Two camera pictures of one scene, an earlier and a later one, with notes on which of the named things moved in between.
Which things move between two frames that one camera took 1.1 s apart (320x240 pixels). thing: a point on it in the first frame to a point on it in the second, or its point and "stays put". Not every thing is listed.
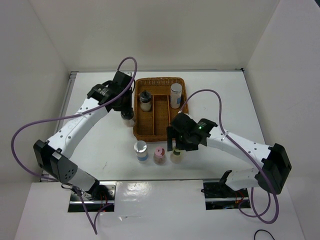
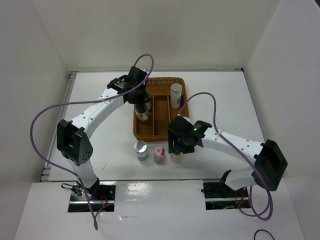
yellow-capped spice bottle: (176, 156) stays put
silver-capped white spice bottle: (176, 91) stays put
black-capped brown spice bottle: (127, 116) to (141, 112)
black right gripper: (172, 132) stays put
